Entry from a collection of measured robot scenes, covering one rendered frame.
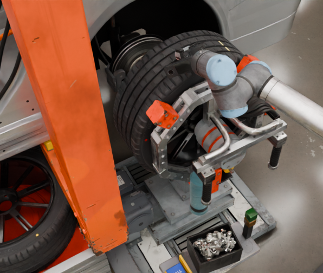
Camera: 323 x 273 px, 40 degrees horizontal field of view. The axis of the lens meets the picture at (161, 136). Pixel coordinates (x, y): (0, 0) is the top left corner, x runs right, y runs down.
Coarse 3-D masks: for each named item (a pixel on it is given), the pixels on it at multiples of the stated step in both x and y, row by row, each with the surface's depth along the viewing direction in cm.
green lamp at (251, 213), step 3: (252, 207) 190; (249, 210) 189; (252, 210) 189; (246, 213) 189; (249, 213) 188; (252, 213) 188; (255, 213) 188; (246, 216) 190; (249, 216) 188; (252, 216) 187; (255, 216) 188; (249, 219) 189; (252, 219) 189
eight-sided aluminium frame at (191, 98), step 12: (204, 84) 173; (180, 96) 172; (192, 96) 169; (204, 96) 170; (252, 96) 196; (180, 108) 174; (192, 108) 170; (180, 120) 173; (252, 120) 206; (156, 132) 176; (168, 132) 173; (240, 132) 210; (156, 144) 177; (156, 156) 188; (156, 168) 192; (168, 168) 199; (180, 168) 204; (216, 168) 213; (180, 180) 203
